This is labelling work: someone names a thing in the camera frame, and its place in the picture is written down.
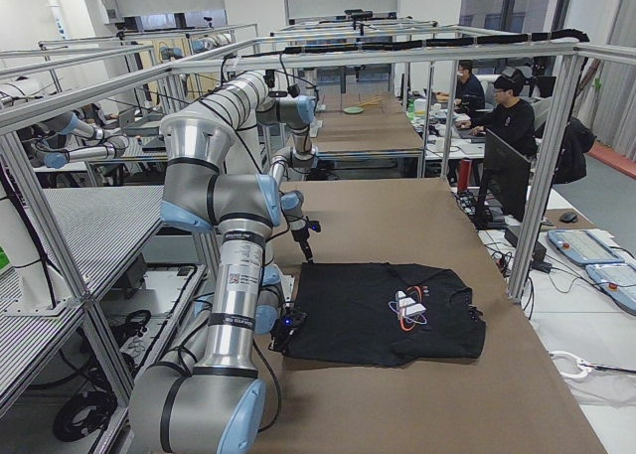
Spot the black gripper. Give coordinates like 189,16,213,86
291,227,314,264
268,310,307,353

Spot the black graphic t-shirt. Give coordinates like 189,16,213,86
285,263,486,367

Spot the red bottle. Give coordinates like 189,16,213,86
457,158,472,194

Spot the aluminium slatted work table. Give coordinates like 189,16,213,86
1,186,163,338

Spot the black monitor on desk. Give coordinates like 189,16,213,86
473,130,531,229

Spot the person in background seated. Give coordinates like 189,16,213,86
455,60,485,116

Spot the person in black sweater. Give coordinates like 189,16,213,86
469,68,537,157

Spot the black computer mouse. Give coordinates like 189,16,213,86
558,212,578,224

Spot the teach pendant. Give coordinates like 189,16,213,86
585,263,636,315
547,229,624,266

